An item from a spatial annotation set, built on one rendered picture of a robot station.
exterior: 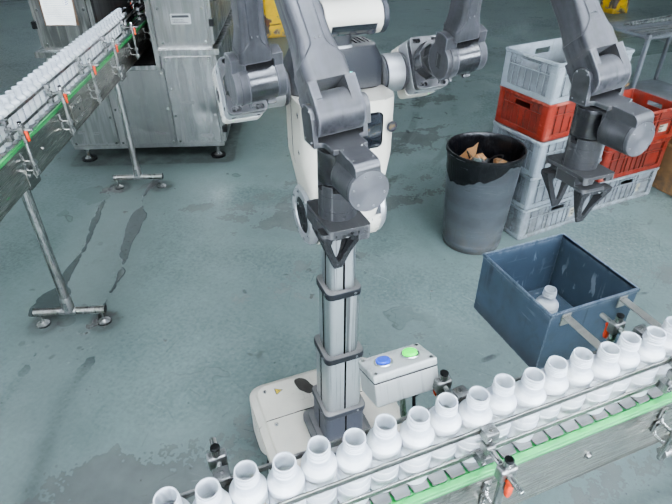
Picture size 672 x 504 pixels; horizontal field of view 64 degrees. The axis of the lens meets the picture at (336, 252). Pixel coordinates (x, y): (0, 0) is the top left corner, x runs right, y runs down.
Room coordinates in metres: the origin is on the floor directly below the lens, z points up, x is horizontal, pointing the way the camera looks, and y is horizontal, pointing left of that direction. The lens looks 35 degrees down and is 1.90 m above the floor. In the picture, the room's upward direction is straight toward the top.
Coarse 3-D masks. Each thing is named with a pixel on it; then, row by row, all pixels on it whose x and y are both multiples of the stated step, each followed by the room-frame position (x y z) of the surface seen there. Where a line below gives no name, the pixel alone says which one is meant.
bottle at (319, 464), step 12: (312, 444) 0.53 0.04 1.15; (324, 444) 0.53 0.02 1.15; (312, 456) 0.51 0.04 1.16; (324, 456) 0.51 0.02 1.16; (312, 468) 0.50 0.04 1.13; (324, 468) 0.50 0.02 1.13; (336, 468) 0.51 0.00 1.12; (312, 480) 0.49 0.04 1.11; (324, 480) 0.49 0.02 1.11; (336, 480) 0.51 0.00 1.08; (324, 492) 0.49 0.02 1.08; (336, 492) 0.51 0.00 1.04
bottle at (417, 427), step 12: (420, 408) 0.60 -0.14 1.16; (408, 420) 0.58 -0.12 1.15; (420, 420) 0.61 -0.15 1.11; (408, 432) 0.57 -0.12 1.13; (420, 432) 0.56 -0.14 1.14; (432, 432) 0.58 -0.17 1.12; (408, 444) 0.56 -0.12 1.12; (420, 444) 0.55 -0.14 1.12; (432, 444) 0.57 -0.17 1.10; (420, 456) 0.55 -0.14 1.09; (408, 468) 0.55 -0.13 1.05; (420, 468) 0.55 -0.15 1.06; (420, 480) 0.55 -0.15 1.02
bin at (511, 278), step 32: (512, 256) 1.39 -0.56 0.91; (544, 256) 1.45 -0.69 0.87; (576, 256) 1.40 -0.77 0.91; (480, 288) 1.34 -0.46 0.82; (512, 288) 1.22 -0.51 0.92; (576, 288) 1.36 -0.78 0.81; (608, 288) 1.26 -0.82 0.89; (512, 320) 1.19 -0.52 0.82; (544, 320) 1.09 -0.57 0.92; (576, 320) 1.11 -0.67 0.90; (544, 352) 1.08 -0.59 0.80
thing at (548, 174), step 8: (544, 168) 0.89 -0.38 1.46; (552, 168) 0.89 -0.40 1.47; (544, 176) 0.88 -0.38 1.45; (552, 176) 0.88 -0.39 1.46; (552, 184) 0.88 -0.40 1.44; (560, 184) 0.90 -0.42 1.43; (552, 192) 0.88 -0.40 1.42; (560, 192) 0.89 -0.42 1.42; (552, 200) 0.88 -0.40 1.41; (560, 200) 0.88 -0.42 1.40
